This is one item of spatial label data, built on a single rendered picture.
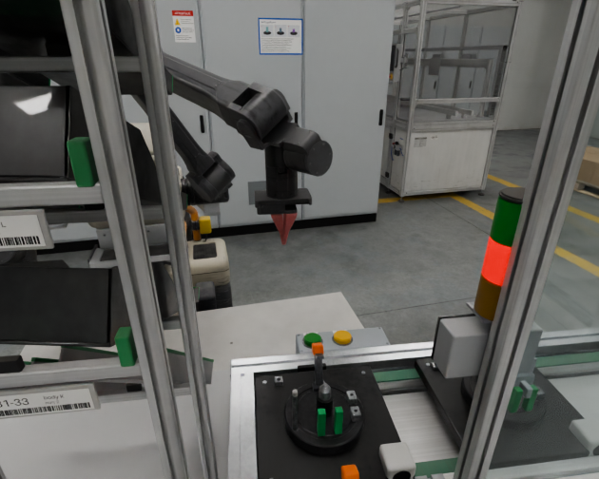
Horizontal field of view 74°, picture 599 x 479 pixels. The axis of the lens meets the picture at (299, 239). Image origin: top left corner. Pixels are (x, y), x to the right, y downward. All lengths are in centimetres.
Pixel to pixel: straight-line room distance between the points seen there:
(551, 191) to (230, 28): 318
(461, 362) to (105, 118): 48
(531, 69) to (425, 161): 632
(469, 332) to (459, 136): 451
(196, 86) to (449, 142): 434
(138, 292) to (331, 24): 341
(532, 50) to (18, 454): 1063
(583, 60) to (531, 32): 1025
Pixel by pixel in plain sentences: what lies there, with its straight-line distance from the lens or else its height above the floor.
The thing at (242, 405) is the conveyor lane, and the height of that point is 95.
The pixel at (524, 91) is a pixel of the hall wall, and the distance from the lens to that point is 1080.
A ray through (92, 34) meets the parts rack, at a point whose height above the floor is 156.
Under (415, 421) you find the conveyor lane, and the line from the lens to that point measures 86.
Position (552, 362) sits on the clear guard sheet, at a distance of 61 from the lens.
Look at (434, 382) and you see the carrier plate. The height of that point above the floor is 97.
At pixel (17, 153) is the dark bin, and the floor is 148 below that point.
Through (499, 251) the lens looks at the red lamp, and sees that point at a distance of 50.
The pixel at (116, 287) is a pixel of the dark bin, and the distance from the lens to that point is 42.
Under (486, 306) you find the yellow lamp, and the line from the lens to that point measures 53.
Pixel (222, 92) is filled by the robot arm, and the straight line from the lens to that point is 70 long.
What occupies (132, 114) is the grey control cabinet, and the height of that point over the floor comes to 114.
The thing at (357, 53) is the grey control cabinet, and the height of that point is 158.
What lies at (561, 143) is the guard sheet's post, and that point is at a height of 148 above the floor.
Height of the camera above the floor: 155
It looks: 25 degrees down
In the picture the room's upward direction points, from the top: straight up
